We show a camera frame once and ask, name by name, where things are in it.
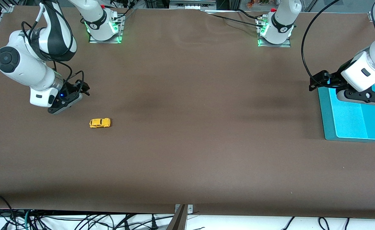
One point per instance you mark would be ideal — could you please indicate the metal table corner bracket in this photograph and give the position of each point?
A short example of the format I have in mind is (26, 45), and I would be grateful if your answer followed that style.
(371, 16)
(8, 8)

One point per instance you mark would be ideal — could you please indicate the small metal table bracket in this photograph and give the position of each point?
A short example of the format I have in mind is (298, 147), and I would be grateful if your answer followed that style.
(190, 209)

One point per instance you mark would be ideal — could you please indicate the yellow toy beetle car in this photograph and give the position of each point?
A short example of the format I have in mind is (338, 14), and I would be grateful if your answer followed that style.
(99, 123)

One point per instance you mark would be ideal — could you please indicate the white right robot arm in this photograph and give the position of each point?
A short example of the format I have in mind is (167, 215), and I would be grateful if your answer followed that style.
(24, 67)

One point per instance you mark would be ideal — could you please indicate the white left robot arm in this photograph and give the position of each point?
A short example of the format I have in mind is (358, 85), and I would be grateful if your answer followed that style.
(366, 73)

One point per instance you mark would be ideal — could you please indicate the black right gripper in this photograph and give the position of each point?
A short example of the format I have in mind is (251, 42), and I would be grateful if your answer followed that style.
(69, 89)

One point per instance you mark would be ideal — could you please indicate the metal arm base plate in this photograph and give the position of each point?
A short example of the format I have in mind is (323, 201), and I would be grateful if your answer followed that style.
(121, 32)
(281, 45)

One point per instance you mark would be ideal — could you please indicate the orange background object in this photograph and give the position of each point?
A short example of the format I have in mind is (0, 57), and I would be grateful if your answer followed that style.
(250, 3)

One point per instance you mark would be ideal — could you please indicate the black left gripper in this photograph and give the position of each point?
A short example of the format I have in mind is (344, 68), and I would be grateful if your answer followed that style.
(333, 80)

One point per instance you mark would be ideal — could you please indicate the grey metal background frame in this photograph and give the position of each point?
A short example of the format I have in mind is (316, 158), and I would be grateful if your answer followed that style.
(192, 4)

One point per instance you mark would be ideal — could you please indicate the dark angled support beam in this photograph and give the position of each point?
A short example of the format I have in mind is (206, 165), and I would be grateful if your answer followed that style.
(178, 220)

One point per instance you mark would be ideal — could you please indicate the teal plastic storage bin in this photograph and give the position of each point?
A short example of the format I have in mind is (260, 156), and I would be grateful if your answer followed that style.
(350, 123)

